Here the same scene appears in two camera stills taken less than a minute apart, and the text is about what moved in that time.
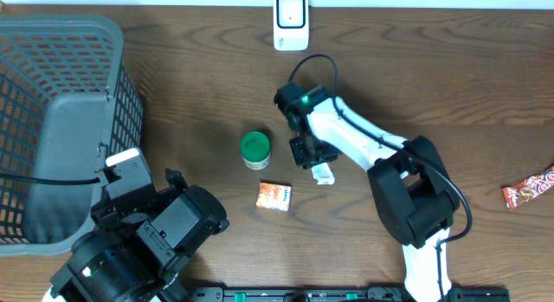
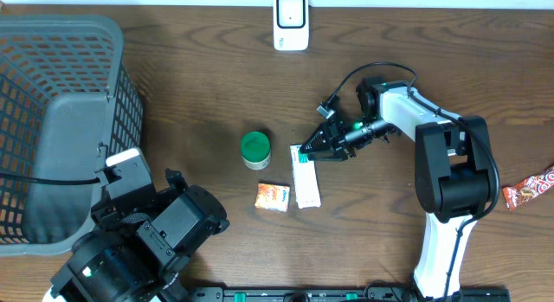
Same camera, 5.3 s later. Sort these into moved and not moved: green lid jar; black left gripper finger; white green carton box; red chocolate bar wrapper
Moved: white green carton box
Not moved: red chocolate bar wrapper; black left gripper finger; green lid jar
